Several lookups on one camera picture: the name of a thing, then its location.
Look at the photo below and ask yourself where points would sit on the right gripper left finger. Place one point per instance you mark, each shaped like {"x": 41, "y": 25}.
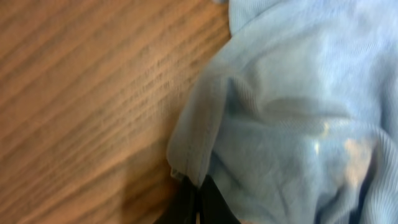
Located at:
{"x": 182, "y": 209}

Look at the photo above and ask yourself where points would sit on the light blue printed t-shirt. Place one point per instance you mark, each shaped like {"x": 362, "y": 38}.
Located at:
{"x": 295, "y": 118}

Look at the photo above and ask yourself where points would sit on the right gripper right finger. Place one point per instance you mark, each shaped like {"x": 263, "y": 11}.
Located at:
{"x": 213, "y": 208}

